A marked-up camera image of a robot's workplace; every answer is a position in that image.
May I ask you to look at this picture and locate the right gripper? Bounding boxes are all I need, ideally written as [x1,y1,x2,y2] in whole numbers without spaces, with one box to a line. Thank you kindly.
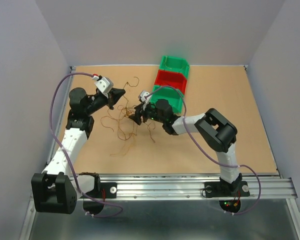
[127,101,165,126]

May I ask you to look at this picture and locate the brown wire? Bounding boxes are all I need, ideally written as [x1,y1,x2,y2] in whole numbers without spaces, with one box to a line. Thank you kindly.
[123,76,141,106]

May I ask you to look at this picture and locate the wire bundle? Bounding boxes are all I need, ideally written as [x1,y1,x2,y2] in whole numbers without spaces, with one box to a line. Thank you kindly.
[99,101,157,158]

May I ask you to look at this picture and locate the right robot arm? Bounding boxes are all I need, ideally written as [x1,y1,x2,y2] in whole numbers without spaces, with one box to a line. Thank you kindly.
[129,99,245,198]

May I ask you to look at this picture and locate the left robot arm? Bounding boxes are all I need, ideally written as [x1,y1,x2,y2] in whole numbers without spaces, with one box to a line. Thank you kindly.
[31,87,125,214]

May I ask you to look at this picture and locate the near green plastic bin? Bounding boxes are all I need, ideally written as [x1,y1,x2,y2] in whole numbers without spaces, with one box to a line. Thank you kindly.
[149,87,184,114]

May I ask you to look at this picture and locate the green plastic bin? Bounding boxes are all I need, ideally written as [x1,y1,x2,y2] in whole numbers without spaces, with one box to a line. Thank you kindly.
[149,87,184,114]
[159,55,190,79]

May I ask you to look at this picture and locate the red plastic bin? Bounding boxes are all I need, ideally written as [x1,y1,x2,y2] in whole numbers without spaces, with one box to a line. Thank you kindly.
[154,69,188,95]

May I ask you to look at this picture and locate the far green plastic bin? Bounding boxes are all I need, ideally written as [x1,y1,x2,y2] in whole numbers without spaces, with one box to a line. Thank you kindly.
[159,55,190,79]

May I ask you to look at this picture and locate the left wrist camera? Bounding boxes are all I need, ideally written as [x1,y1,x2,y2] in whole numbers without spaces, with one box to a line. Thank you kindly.
[94,77,114,98]

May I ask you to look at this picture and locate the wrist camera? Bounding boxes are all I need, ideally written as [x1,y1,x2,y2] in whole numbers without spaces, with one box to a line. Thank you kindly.
[138,90,151,103]
[94,77,114,98]

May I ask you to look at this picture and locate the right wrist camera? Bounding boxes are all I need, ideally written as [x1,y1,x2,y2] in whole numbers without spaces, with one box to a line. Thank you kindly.
[138,90,151,103]

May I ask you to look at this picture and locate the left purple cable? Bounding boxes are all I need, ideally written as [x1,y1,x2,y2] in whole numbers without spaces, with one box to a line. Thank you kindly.
[49,72,124,218]

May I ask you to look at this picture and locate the left aluminium frame post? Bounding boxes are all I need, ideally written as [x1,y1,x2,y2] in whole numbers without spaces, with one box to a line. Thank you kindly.
[42,66,76,175]

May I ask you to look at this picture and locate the aluminium mounting rail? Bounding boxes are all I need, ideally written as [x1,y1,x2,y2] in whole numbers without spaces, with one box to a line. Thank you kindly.
[29,172,298,201]

